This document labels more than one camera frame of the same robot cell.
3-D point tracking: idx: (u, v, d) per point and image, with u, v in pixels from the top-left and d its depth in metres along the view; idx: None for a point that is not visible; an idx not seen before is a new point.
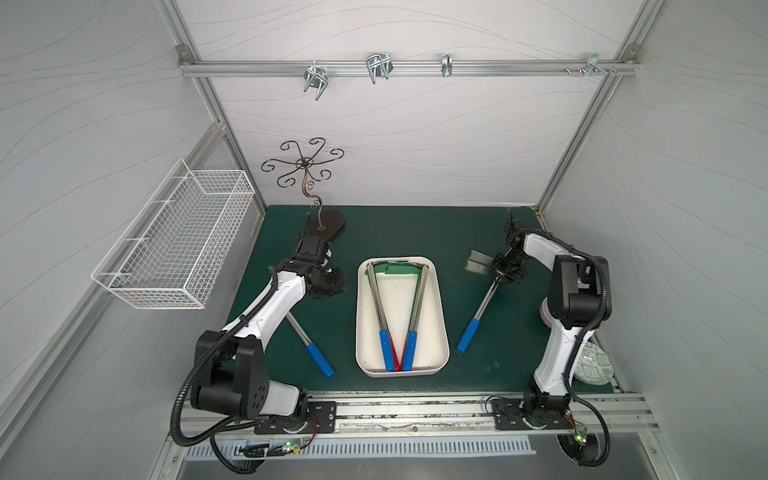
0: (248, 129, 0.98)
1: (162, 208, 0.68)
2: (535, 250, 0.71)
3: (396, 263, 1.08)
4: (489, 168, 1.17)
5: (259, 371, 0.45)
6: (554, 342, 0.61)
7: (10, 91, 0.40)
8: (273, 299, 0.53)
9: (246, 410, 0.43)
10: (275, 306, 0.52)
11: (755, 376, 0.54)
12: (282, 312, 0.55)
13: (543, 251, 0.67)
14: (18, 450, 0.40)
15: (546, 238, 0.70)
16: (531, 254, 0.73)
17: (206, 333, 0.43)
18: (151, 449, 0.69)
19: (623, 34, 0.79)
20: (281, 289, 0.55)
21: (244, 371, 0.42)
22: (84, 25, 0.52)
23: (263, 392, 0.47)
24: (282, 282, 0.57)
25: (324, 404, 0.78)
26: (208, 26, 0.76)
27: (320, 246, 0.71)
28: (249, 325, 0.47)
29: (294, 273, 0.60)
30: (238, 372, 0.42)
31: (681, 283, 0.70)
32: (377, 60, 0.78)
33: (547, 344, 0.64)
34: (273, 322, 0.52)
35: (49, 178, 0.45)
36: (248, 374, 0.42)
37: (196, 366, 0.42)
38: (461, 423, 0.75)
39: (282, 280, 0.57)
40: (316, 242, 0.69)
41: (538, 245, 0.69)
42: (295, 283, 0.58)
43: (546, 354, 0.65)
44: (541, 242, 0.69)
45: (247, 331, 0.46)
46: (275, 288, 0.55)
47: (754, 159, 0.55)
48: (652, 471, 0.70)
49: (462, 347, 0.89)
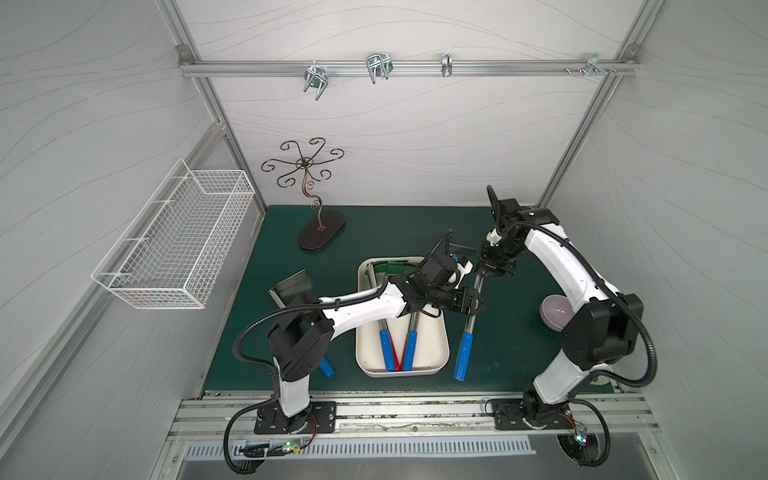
0: (248, 129, 0.98)
1: (162, 208, 0.68)
2: (540, 253, 0.57)
3: (396, 263, 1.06)
4: (489, 168, 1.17)
5: (315, 354, 0.47)
6: (566, 369, 0.55)
7: (11, 91, 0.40)
8: (370, 301, 0.54)
9: (285, 371, 0.45)
10: (366, 310, 0.53)
11: (754, 376, 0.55)
12: (368, 319, 0.55)
13: (552, 261, 0.54)
14: (19, 449, 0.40)
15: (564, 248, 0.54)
16: (532, 251, 0.59)
17: (306, 292, 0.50)
18: (151, 448, 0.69)
19: (623, 34, 0.79)
20: (380, 299, 0.56)
21: (305, 347, 0.45)
22: (84, 25, 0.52)
23: (309, 368, 0.49)
24: (384, 293, 0.58)
25: (324, 404, 0.78)
26: (208, 26, 0.76)
27: (439, 279, 0.64)
28: (339, 310, 0.50)
29: (400, 294, 0.59)
30: (302, 342, 0.45)
31: (680, 283, 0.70)
32: (377, 60, 0.78)
33: (553, 361, 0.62)
34: (356, 321, 0.52)
35: (50, 178, 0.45)
36: (301, 352, 0.45)
37: (288, 309, 0.49)
38: (461, 423, 0.75)
39: (387, 291, 0.58)
40: (440, 271, 0.62)
41: (548, 250, 0.55)
42: (396, 304, 0.57)
43: (549, 369, 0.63)
44: (558, 254, 0.54)
45: (333, 314, 0.49)
46: (377, 295, 0.56)
47: (755, 158, 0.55)
48: (653, 471, 0.70)
49: (462, 377, 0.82)
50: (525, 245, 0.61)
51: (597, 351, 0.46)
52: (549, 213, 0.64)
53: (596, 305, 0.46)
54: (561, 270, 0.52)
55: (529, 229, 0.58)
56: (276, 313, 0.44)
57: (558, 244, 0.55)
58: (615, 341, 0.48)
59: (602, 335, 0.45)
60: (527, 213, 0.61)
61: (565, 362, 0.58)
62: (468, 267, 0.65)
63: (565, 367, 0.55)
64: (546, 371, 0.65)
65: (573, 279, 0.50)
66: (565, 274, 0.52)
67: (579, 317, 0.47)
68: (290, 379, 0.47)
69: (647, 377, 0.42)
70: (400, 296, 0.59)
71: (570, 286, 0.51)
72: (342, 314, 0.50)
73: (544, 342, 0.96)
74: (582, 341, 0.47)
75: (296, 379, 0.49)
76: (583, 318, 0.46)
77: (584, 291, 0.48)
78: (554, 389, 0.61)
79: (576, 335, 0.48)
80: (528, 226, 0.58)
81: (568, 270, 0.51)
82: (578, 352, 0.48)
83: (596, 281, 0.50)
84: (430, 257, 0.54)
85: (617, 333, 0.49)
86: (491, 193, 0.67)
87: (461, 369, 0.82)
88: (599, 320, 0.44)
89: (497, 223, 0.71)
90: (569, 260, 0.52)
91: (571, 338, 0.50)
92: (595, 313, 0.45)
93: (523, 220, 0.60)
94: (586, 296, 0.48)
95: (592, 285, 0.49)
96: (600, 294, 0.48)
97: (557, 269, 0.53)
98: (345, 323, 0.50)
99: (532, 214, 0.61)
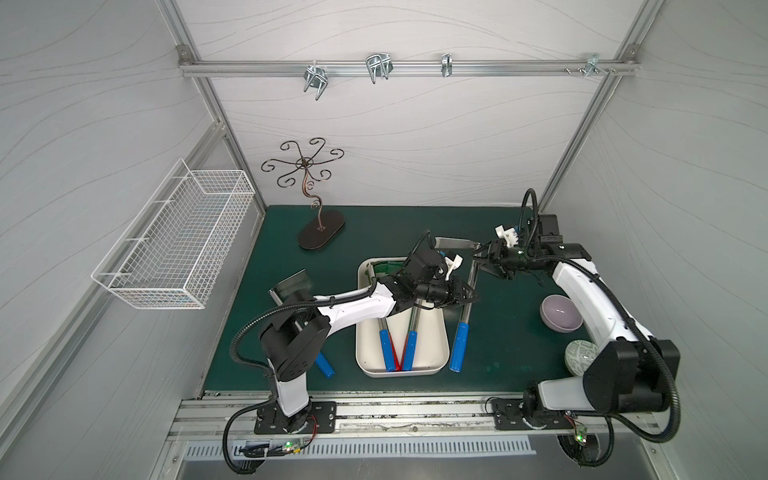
0: (248, 129, 0.98)
1: (162, 208, 0.68)
2: (568, 287, 0.55)
3: (396, 263, 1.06)
4: (489, 169, 1.18)
5: (310, 352, 0.47)
6: (578, 397, 0.53)
7: (11, 91, 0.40)
8: (361, 299, 0.56)
9: (278, 371, 0.45)
10: (359, 308, 0.54)
11: (755, 377, 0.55)
12: (360, 316, 0.55)
13: (580, 297, 0.52)
14: (19, 449, 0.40)
15: (593, 284, 0.52)
16: (559, 285, 0.57)
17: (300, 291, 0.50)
18: (151, 448, 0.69)
19: (623, 34, 0.79)
20: (371, 297, 0.58)
21: (299, 345, 0.45)
22: (84, 25, 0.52)
23: (302, 367, 0.49)
24: (375, 292, 0.59)
25: (324, 404, 0.78)
26: (208, 26, 0.76)
27: (422, 275, 0.64)
28: (332, 309, 0.50)
29: (390, 294, 0.61)
30: (297, 342, 0.45)
31: (681, 283, 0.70)
32: (377, 60, 0.78)
33: (568, 381, 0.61)
34: (349, 319, 0.53)
35: (50, 178, 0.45)
36: (295, 351, 0.45)
37: (282, 307, 0.49)
38: (461, 423, 0.75)
39: (377, 290, 0.60)
40: (419, 269, 0.62)
41: (577, 285, 0.53)
42: (388, 299, 0.59)
43: (561, 384, 0.59)
44: (585, 287, 0.52)
45: (326, 312, 0.49)
46: (368, 293, 0.58)
47: (755, 159, 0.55)
48: (653, 472, 0.70)
49: (457, 368, 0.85)
50: (552, 278, 0.59)
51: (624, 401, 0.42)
52: (580, 248, 0.59)
53: (623, 346, 0.43)
54: (589, 307, 0.50)
55: (557, 261, 0.57)
56: (271, 313, 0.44)
57: (587, 279, 0.53)
58: (645, 392, 0.44)
59: (630, 383, 0.42)
60: (557, 245, 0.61)
61: (578, 389, 0.53)
62: (458, 262, 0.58)
63: (577, 395, 0.53)
64: (556, 381, 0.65)
65: (601, 317, 0.47)
66: (592, 310, 0.49)
67: (604, 359, 0.43)
68: (283, 378, 0.47)
69: (669, 434, 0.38)
70: (389, 295, 0.61)
71: (598, 324, 0.48)
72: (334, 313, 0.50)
73: (544, 342, 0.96)
74: (606, 385, 0.43)
75: (289, 379, 0.48)
76: (608, 360, 0.43)
77: (611, 331, 0.45)
78: (560, 403, 0.59)
79: (601, 378, 0.44)
80: (553, 258, 0.58)
81: (595, 306, 0.49)
82: (602, 397, 0.44)
83: (625, 321, 0.46)
84: (413, 256, 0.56)
85: (648, 382, 0.45)
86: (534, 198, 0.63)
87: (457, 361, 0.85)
88: (629, 364, 0.41)
89: (528, 237, 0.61)
90: (598, 297, 0.50)
91: (595, 380, 0.46)
92: (622, 355, 0.42)
93: (551, 253, 0.59)
94: (613, 335, 0.45)
95: (621, 325, 0.46)
96: (628, 336, 0.44)
97: (584, 305, 0.51)
98: (337, 321, 0.50)
99: (562, 247, 0.60)
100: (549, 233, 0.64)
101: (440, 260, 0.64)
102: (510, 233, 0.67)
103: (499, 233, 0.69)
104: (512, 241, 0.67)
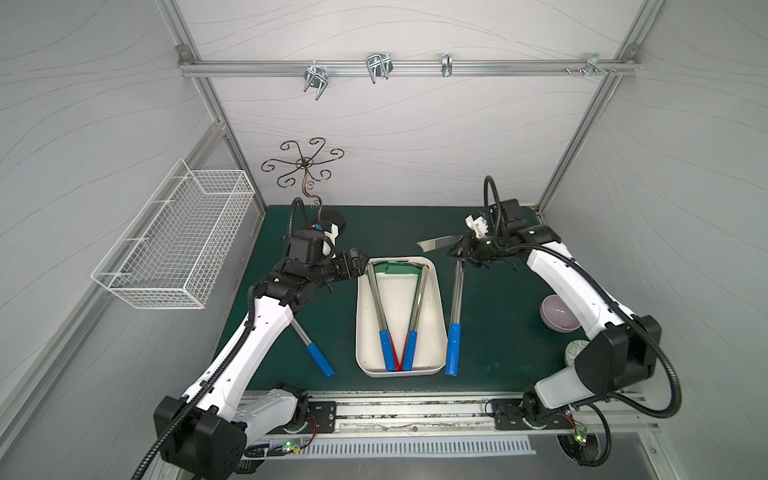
0: (248, 130, 0.98)
1: (162, 208, 0.68)
2: (545, 275, 0.54)
3: (396, 263, 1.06)
4: (490, 168, 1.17)
5: (231, 438, 0.41)
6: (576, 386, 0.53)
7: (11, 91, 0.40)
8: (247, 346, 0.45)
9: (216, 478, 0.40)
10: (249, 354, 0.45)
11: (756, 376, 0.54)
12: (260, 356, 0.48)
13: (559, 284, 0.52)
14: (21, 448, 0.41)
15: (571, 269, 0.52)
16: (536, 272, 0.56)
17: (167, 397, 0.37)
18: (153, 447, 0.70)
19: (623, 34, 0.79)
20: (258, 328, 0.47)
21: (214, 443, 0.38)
22: (84, 25, 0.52)
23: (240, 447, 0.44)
24: (259, 320, 0.48)
25: (324, 404, 0.78)
26: (208, 27, 0.77)
27: (313, 253, 0.58)
28: (213, 389, 0.40)
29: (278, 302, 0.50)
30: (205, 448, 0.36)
31: (681, 283, 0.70)
32: (377, 60, 0.78)
33: (562, 373, 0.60)
34: (246, 374, 0.45)
35: (51, 178, 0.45)
36: (214, 448, 0.38)
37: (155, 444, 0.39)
38: (461, 423, 0.75)
39: (261, 316, 0.48)
40: (304, 246, 0.55)
41: (552, 271, 0.53)
42: (276, 317, 0.49)
43: (556, 378, 0.59)
44: (558, 272, 0.52)
45: (209, 399, 0.40)
46: (251, 327, 0.47)
47: (754, 159, 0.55)
48: (652, 470, 0.70)
49: (454, 372, 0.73)
50: (527, 265, 0.58)
51: (618, 380, 0.43)
52: (550, 231, 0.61)
53: (613, 331, 0.44)
54: (570, 293, 0.50)
55: (531, 248, 0.56)
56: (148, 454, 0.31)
57: (564, 264, 0.53)
58: (636, 367, 0.46)
59: (622, 363, 0.42)
60: (527, 229, 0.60)
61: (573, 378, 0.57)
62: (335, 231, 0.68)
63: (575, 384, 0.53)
64: (550, 378, 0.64)
65: (584, 302, 0.48)
66: (574, 297, 0.49)
67: (594, 342, 0.46)
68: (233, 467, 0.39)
69: (674, 407, 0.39)
70: (275, 305, 0.50)
71: (582, 310, 0.48)
72: (223, 387, 0.41)
73: (545, 342, 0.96)
74: (600, 369, 0.44)
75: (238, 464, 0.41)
76: (599, 345, 0.43)
77: (598, 317, 0.46)
78: (559, 399, 0.60)
79: (592, 362, 0.45)
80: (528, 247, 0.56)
81: (577, 291, 0.49)
82: (595, 380, 0.46)
83: (610, 304, 0.47)
84: (293, 238, 0.55)
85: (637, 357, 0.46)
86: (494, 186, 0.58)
87: (453, 363, 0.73)
88: (619, 346, 0.42)
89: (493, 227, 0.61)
90: (579, 283, 0.50)
91: (586, 364, 0.47)
92: (614, 340, 0.42)
93: (524, 241, 0.57)
94: (601, 322, 0.45)
95: (606, 309, 0.46)
96: (615, 319, 0.45)
97: (566, 292, 0.50)
98: (235, 390, 0.43)
99: (534, 231, 0.59)
100: (515, 218, 0.63)
101: (320, 236, 0.58)
102: (480, 223, 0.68)
103: (470, 224, 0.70)
104: (482, 231, 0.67)
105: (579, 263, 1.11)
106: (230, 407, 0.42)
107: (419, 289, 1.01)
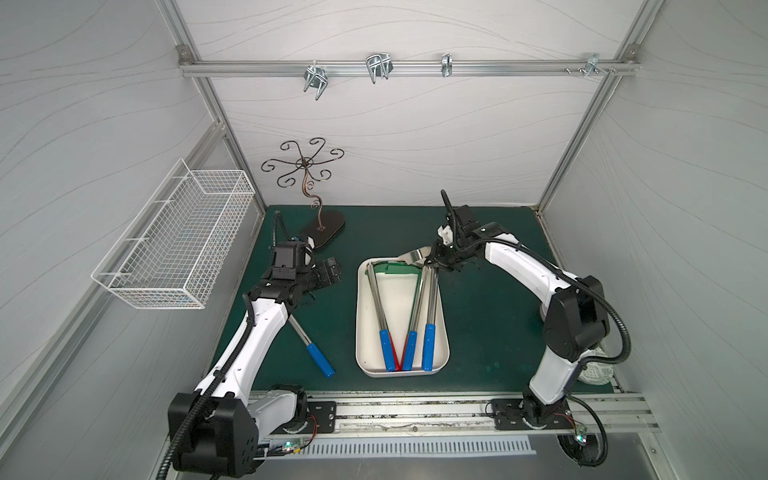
0: (248, 129, 0.98)
1: (161, 208, 0.68)
2: (501, 263, 0.60)
3: (396, 263, 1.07)
4: (490, 168, 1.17)
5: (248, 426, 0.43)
6: (555, 364, 0.56)
7: (11, 91, 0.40)
8: (251, 341, 0.47)
9: (236, 472, 0.40)
10: (254, 347, 0.47)
11: (756, 376, 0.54)
12: (264, 351, 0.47)
13: (514, 267, 0.57)
14: (20, 448, 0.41)
15: (515, 250, 0.59)
16: (494, 263, 0.62)
17: (180, 393, 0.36)
18: (154, 447, 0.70)
19: (623, 34, 0.79)
20: (259, 325, 0.50)
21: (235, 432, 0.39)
22: (84, 25, 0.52)
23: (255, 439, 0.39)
24: (260, 316, 0.51)
25: (324, 404, 0.78)
26: (208, 26, 0.76)
27: (299, 259, 0.64)
28: (225, 379, 0.42)
29: (273, 300, 0.54)
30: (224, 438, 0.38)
31: (681, 283, 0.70)
32: (377, 60, 0.78)
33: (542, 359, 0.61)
34: (254, 365, 0.47)
35: (50, 178, 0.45)
36: (235, 433, 0.40)
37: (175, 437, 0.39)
38: (461, 423, 0.75)
39: (261, 314, 0.52)
40: (290, 252, 0.61)
41: (506, 257, 0.59)
42: (275, 312, 0.53)
43: (542, 369, 0.61)
44: (511, 256, 0.58)
45: (224, 388, 0.41)
46: (253, 323, 0.50)
47: (754, 158, 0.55)
48: (653, 472, 0.70)
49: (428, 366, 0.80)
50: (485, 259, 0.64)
51: (581, 340, 0.49)
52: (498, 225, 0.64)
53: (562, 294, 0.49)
54: (524, 274, 0.55)
55: (484, 243, 0.63)
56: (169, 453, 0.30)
57: (514, 249, 0.59)
58: (592, 326, 0.50)
59: (579, 323, 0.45)
60: (478, 228, 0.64)
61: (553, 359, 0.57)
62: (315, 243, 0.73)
63: (554, 363, 0.56)
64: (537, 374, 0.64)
65: (536, 277, 0.53)
66: (527, 276, 0.55)
67: (551, 310, 0.49)
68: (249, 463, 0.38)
69: (626, 352, 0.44)
70: (273, 302, 0.54)
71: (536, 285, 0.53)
72: (235, 376, 0.43)
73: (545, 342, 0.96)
74: (562, 334, 0.49)
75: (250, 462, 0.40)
76: (556, 311, 0.48)
77: (548, 286, 0.51)
78: (551, 389, 0.61)
79: (555, 329, 0.50)
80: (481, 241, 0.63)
81: (529, 269, 0.55)
82: (562, 346, 0.50)
83: (556, 272, 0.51)
84: (279, 246, 0.60)
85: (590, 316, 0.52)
86: (446, 198, 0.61)
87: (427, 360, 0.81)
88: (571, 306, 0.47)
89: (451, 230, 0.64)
90: (528, 262, 0.56)
91: (551, 334, 0.51)
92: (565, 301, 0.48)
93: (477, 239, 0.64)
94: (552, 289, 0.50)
95: (554, 277, 0.52)
96: (563, 284, 0.51)
97: (520, 273, 0.56)
98: (245, 380, 0.45)
99: (484, 230, 0.66)
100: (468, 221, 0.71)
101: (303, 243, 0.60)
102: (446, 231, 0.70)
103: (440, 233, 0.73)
104: (449, 238, 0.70)
105: (578, 263, 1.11)
106: (243, 394, 0.44)
107: (418, 289, 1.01)
